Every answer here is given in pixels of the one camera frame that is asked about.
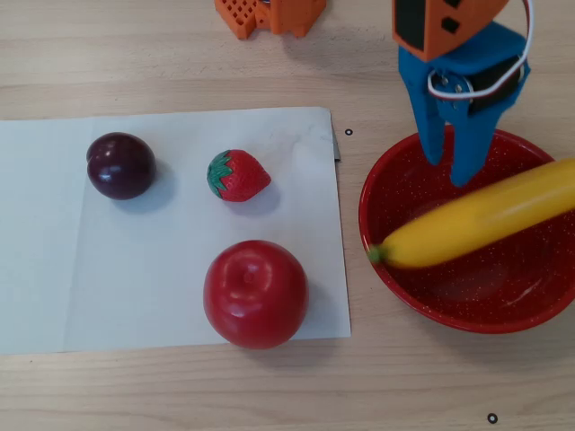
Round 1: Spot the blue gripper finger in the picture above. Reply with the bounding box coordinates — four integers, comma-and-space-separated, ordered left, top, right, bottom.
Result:
405, 75, 447, 166
433, 72, 500, 189

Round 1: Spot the blue gripper body with servo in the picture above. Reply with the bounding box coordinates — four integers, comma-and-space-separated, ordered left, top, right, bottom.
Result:
398, 21, 532, 114

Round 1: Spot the yellow plastic banana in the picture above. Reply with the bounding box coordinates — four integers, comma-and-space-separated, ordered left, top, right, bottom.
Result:
367, 157, 575, 269

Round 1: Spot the red speckled bowl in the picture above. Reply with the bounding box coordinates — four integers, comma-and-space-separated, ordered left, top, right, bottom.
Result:
358, 124, 575, 335

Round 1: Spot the red plastic strawberry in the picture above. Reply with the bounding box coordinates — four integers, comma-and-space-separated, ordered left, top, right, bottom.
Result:
206, 149, 272, 203

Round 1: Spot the red plastic apple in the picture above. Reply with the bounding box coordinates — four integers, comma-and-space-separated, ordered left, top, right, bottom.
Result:
202, 240, 310, 350

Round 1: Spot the dark purple plastic plum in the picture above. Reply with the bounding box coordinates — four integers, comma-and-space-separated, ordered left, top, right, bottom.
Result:
85, 131, 157, 201

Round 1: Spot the white paper sheet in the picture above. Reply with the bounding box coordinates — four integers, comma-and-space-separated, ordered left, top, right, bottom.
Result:
0, 106, 352, 356

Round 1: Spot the white red gripper servo cable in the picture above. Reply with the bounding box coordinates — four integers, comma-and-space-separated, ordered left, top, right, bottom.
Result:
426, 0, 536, 101

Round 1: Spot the orange robot base mount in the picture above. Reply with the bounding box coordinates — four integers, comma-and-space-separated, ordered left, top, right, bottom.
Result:
214, 0, 258, 40

